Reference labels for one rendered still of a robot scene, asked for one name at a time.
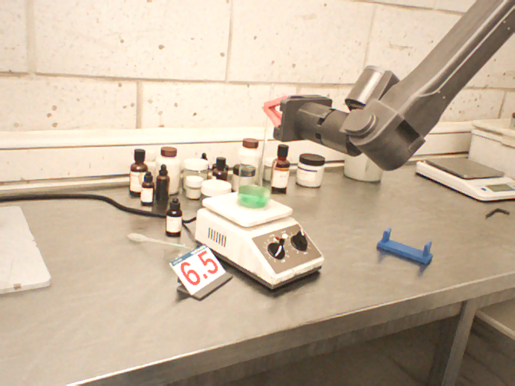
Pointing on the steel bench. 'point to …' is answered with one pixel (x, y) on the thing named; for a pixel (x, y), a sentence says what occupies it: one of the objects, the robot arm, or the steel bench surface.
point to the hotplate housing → (230, 253)
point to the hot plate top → (249, 217)
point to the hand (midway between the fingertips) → (269, 106)
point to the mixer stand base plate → (19, 254)
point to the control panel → (293, 258)
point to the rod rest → (405, 248)
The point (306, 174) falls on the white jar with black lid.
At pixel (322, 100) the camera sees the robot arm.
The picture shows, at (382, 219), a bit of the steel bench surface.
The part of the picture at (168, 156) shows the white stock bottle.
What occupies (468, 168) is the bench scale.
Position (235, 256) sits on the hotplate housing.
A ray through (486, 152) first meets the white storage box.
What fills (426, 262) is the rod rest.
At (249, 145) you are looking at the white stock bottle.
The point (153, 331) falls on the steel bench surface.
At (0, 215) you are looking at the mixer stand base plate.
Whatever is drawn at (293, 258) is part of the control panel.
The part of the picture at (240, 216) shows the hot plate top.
